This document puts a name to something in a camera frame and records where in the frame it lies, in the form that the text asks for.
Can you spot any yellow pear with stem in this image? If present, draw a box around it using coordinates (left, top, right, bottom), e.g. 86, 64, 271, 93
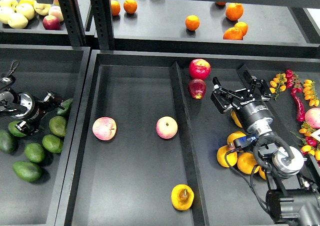
171, 184, 195, 211

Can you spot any yellow pear right cluster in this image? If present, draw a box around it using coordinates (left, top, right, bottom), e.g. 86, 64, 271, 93
258, 167, 267, 180

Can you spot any dark green avocado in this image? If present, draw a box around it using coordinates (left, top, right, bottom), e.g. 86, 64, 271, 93
8, 121, 26, 138

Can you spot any pink peach right edge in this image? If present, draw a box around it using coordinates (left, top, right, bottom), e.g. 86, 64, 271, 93
305, 108, 320, 129

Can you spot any yellow pear middle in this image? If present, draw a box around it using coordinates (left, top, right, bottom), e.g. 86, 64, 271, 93
226, 131, 246, 145

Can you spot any orange cherry tomato bunch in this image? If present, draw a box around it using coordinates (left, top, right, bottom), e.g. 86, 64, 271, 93
269, 73, 287, 100

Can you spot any yellow pear upper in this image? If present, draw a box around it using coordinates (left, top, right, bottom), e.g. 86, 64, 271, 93
230, 110, 243, 128

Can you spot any red chili pepper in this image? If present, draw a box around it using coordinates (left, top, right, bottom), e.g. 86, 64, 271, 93
290, 88, 305, 122

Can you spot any red apple on shelf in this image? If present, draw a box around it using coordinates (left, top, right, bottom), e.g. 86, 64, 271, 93
42, 15, 61, 30

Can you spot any yellow pear cluster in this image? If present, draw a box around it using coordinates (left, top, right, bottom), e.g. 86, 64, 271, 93
258, 167, 267, 180
216, 145, 238, 168

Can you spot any bright red apple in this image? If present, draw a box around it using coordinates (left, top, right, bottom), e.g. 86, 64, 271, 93
188, 58, 211, 80

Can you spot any yellow pear left cluster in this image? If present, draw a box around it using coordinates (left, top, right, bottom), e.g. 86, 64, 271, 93
216, 145, 238, 168

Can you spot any black shelf post left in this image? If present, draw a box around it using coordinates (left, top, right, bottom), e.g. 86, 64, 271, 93
58, 0, 86, 47

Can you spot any black left tray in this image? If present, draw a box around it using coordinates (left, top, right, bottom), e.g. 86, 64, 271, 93
0, 45, 91, 225

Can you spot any mixed cherry tomatoes lower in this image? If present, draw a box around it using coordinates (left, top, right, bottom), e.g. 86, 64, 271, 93
291, 121, 320, 164

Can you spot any green avocado small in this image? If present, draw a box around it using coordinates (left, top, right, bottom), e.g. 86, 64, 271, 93
42, 134, 63, 153

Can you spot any orange on shelf right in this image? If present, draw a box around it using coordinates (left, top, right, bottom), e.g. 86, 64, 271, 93
234, 22, 249, 37

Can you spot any green avocado lower middle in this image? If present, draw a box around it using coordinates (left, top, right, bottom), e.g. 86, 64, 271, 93
24, 143, 46, 163

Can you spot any red cherry tomato bunch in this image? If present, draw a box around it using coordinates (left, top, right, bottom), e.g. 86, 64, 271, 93
285, 69, 303, 93

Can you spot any yellow apple with stem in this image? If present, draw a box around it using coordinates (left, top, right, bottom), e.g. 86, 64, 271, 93
33, 1, 52, 16

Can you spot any black shelf post right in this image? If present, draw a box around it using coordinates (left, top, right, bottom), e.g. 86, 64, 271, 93
90, 0, 115, 50

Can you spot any dark red apple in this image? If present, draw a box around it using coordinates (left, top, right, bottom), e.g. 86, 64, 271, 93
187, 79, 207, 100

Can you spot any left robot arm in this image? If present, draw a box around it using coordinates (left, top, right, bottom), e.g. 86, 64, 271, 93
0, 60, 65, 135

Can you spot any pink apple centre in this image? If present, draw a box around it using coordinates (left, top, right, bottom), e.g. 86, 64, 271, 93
156, 116, 178, 139

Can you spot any large orange on shelf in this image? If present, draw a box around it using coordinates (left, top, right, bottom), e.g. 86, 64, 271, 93
225, 3, 244, 21

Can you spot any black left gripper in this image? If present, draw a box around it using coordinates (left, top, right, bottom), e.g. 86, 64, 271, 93
15, 91, 66, 135

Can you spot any pink apple left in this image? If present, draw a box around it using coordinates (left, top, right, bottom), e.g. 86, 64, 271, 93
92, 117, 117, 141

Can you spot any orange tomato bunch right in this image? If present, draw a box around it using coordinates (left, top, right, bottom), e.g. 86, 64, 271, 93
303, 79, 320, 107

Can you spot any green avocado tray edge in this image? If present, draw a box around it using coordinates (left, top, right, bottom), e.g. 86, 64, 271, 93
56, 98, 73, 118

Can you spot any yellow apple front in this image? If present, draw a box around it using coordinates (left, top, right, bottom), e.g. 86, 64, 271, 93
7, 13, 28, 29

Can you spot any green avocado far left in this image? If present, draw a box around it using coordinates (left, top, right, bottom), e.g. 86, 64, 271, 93
0, 130, 18, 153

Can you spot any pink apple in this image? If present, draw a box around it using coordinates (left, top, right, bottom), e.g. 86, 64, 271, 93
156, 116, 178, 139
92, 117, 117, 141

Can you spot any green avocado under gripper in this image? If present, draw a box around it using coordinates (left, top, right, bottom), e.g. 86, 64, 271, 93
49, 116, 68, 137

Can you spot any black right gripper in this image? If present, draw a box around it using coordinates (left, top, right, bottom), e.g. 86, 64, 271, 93
210, 64, 274, 133

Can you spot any black shelf post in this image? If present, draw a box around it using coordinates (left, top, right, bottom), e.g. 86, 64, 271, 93
90, 0, 115, 50
58, 0, 86, 47

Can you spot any pink peach on shelf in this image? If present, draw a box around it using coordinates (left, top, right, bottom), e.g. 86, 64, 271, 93
48, 6, 64, 23

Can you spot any green avocado bottom left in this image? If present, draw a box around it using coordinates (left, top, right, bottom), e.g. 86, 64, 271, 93
12, 161, 43, 182

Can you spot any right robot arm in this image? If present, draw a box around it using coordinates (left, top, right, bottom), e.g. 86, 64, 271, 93
211, 65, 320, 225

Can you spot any orange on shelf centre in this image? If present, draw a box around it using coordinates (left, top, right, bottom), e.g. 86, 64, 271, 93
185, 15, 200, 31

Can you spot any orange on shelf front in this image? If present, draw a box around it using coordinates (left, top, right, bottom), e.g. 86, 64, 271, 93
223, 27, 243, 40

